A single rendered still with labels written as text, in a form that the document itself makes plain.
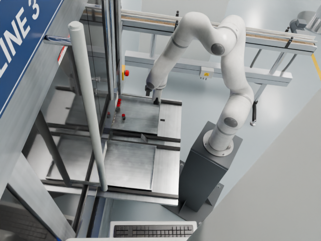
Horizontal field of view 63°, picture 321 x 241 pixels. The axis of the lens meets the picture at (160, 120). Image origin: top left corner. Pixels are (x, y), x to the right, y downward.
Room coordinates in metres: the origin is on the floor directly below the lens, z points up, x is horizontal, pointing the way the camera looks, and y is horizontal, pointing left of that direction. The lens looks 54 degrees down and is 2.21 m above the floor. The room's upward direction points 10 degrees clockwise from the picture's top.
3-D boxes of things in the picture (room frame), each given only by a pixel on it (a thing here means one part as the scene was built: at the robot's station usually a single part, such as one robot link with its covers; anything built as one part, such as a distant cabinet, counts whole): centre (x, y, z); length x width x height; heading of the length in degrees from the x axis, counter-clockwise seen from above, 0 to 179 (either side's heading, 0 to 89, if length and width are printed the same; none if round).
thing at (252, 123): (1.99, -0.96, 0.07); 0.50 x 0.08 x 0.14; 4
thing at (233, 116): (0.86, -0.36, 1.16); 0.19 x 0.12 x 0.24; 160
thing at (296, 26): (2.21, -1.08, 0.90); 0.28 x 0.12 x 0.14; 4
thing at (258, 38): (1.94, -0.21, 0.92); 1.90 x 0.15 x 0.16; 94
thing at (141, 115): (0.96, 0.18, 0.90); 0.34 x 0.26 x 0.04; 94
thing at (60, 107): (0.42, 0.25, 1.51); 0.47 x 0.01 x 0.59; 4
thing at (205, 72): (1.89, -0.35, 0.50); 0.12 x 0.05 x 0.09; 94
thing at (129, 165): (0.62, 0.16, 0.90); 0.34 x 0.26 x 0.04; 94
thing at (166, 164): (0.79, 0.10, 0.87); 0.70 x 0.48 x 0.02; 4
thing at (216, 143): (0.89, -0.37, 0.95); 0.19 x 0.19 x 0.18
